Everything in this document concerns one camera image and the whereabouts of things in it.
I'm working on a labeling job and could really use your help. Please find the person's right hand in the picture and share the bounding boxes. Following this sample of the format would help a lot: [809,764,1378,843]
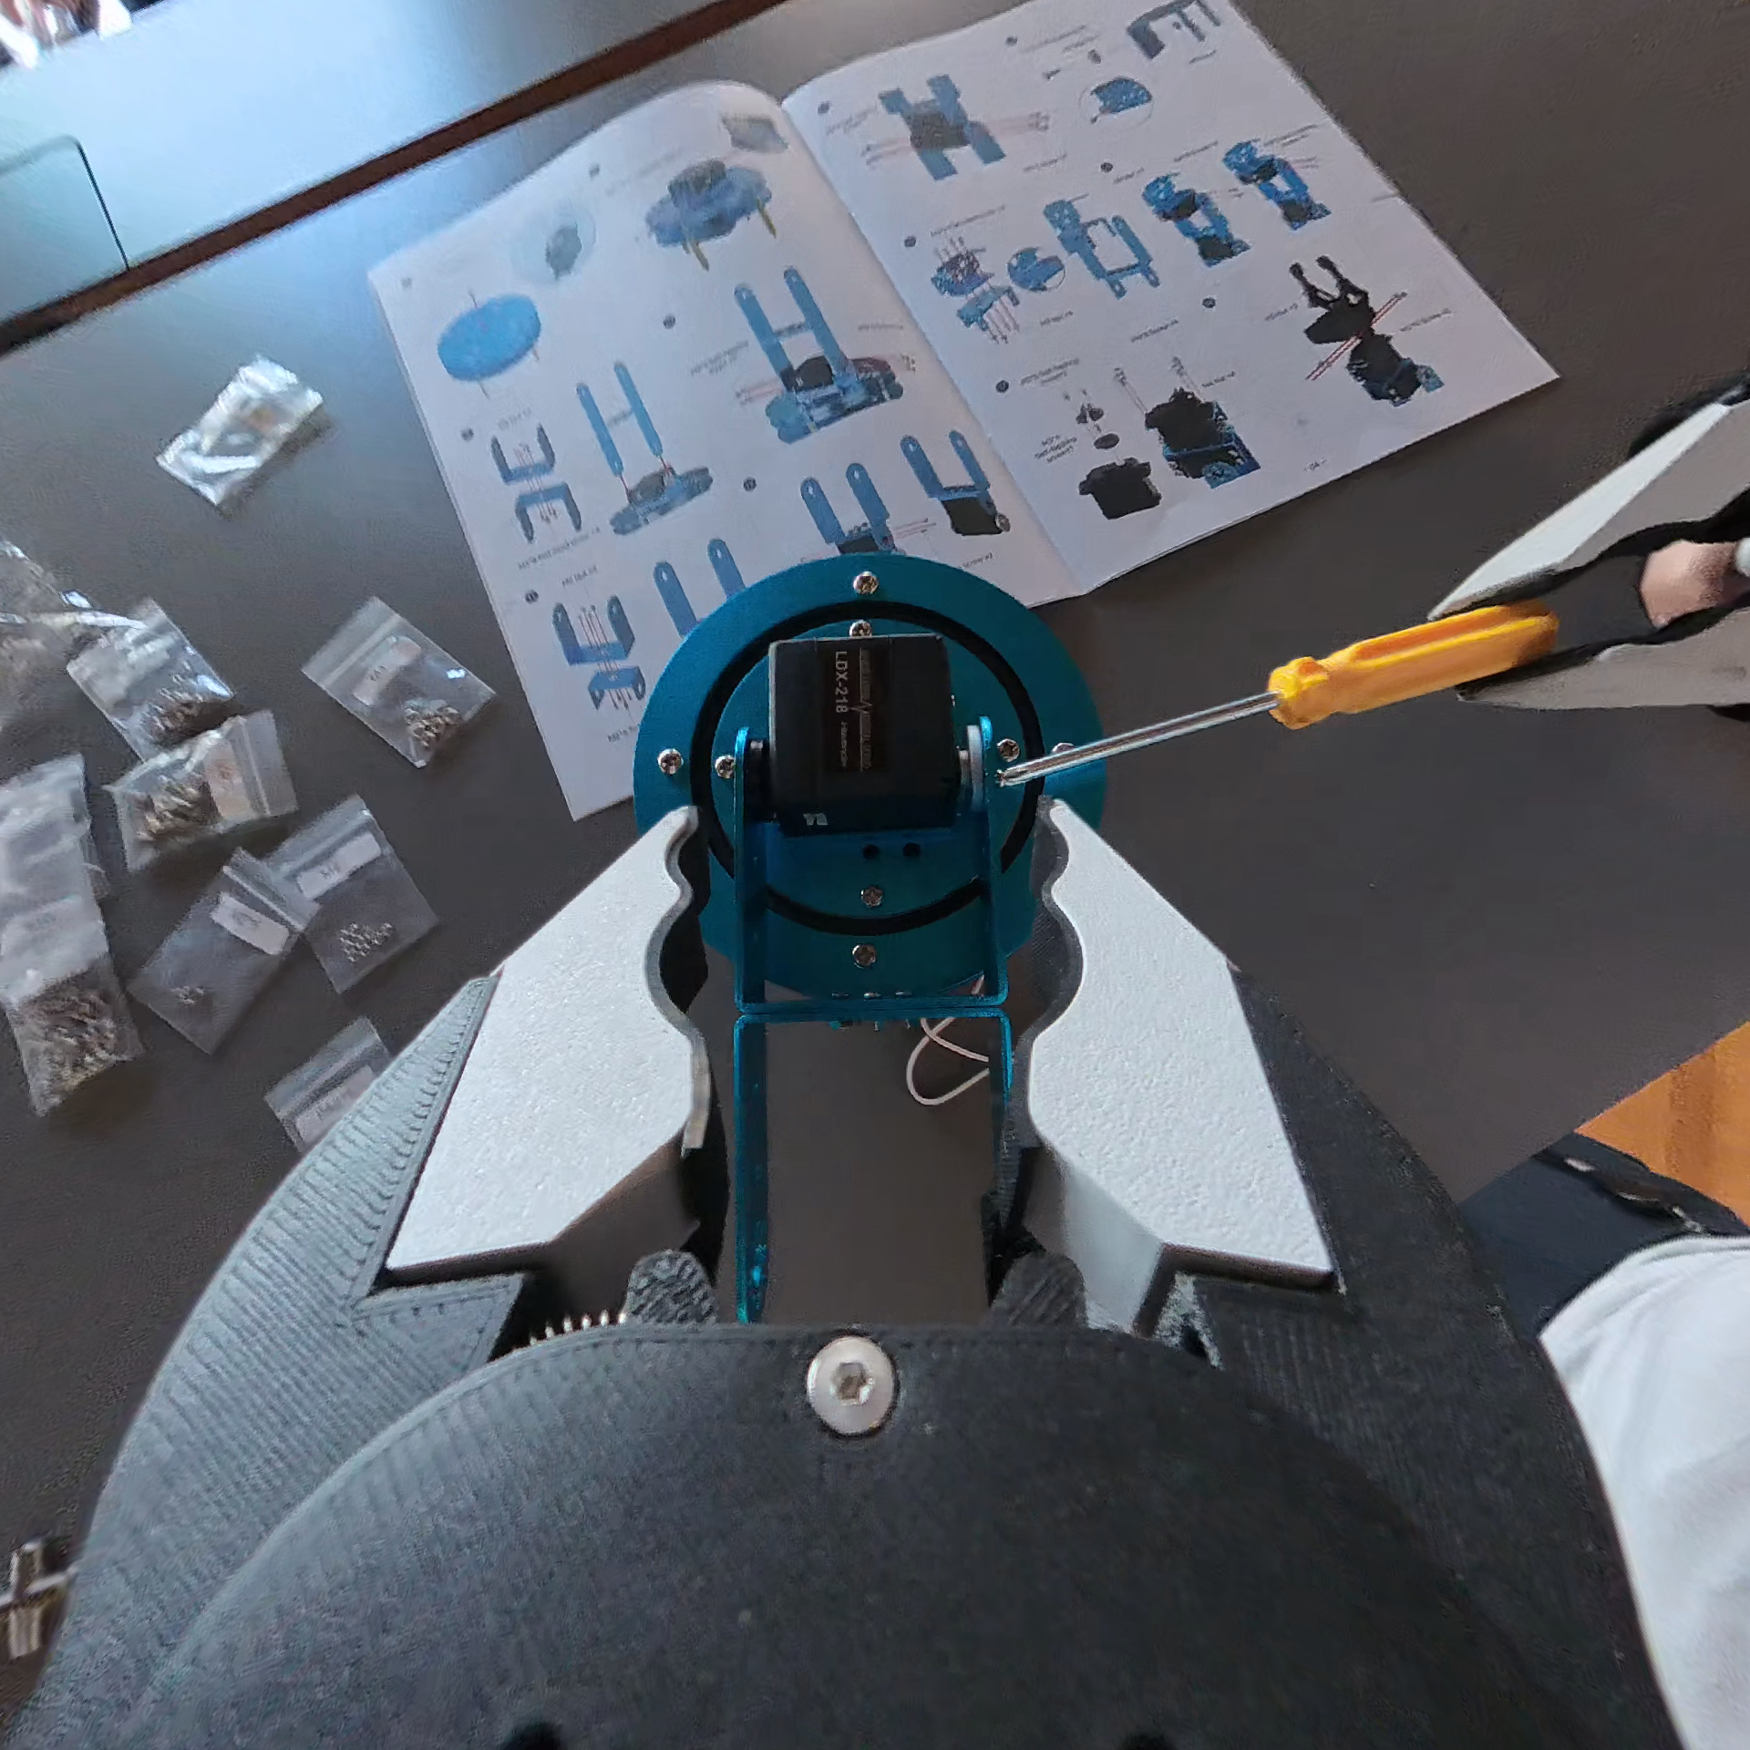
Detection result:
[1638,537,1750,628]

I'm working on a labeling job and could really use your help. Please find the printed instruction sheet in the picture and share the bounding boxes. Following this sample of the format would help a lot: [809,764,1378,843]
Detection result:
[370,0,1560,824]

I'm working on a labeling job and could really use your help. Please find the red white servo wires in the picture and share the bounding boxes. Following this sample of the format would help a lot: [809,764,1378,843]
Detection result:
[904,1014,996,1107]

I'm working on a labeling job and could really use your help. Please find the person's dark trousers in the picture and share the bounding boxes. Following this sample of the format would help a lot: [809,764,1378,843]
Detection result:
[1457,1135,1750,1338]

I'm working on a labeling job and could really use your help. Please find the silver bolt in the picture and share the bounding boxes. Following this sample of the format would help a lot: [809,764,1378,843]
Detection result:
[0,1538,74,1665]

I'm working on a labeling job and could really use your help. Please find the dark grey desk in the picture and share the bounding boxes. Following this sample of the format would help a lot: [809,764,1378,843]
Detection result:
[0,0,1750,1614]

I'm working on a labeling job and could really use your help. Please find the small clear parts bag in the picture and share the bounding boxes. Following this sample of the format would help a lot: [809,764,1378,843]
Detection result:
[157,359,329,513]

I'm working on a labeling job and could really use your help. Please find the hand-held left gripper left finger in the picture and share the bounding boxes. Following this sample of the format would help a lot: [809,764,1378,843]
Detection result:
[386,806,719,1322]

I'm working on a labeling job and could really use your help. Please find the orange handled screwdriver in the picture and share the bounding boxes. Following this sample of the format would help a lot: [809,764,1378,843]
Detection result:
[999,602,1560,787]

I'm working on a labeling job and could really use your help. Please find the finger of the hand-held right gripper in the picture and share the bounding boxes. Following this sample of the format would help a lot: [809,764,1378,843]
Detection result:
[1430,394,1750,628]
[1457,602,1750,712]

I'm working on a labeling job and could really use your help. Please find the cluster of clear parts bags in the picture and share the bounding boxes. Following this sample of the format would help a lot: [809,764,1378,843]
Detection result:
[0,540,501,1153]

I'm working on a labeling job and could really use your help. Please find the person's white shirt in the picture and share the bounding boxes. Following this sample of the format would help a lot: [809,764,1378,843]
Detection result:
[1538,1237,1750,1750]

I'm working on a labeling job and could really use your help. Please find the blue toy robot arm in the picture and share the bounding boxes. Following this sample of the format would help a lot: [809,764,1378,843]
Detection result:
[633,550,1108,1325]

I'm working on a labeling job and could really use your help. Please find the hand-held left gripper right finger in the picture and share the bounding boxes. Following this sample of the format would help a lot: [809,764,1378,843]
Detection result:
[1015,797,1337,1338]

